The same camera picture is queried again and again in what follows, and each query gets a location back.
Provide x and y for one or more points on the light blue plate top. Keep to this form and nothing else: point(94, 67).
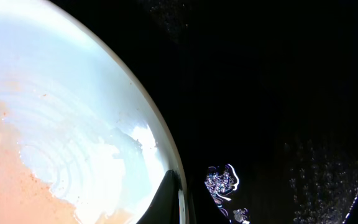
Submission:
point(81, 140)

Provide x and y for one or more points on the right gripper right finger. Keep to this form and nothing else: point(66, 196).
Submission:
point(202, 208)

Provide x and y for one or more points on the round black tray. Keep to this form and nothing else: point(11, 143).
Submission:
point(261, 97)

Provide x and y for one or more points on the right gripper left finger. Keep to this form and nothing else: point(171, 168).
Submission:
point(164, 208)

